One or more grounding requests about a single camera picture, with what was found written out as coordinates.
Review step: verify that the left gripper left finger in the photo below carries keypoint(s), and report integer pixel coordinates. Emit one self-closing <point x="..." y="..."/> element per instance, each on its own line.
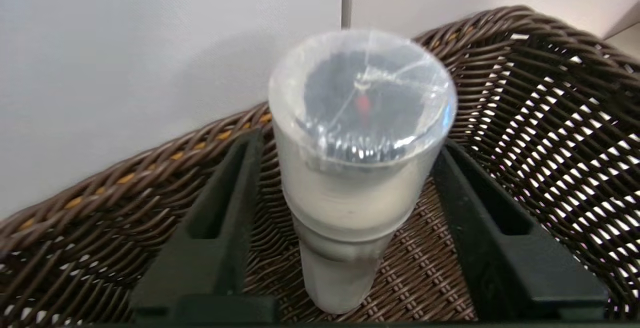
<point x="210" y="268"/>

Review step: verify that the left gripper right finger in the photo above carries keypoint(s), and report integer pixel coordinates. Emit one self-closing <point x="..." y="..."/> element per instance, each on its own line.
<point x="510" y="273"/>

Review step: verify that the white bottle with clear cap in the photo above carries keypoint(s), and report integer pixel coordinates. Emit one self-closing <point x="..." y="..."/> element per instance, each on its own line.
<point x="360" y="193"/>

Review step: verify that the dark brown wicker basket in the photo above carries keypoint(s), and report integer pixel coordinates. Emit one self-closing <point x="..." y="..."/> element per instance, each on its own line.
<point x="550" y="117"/>

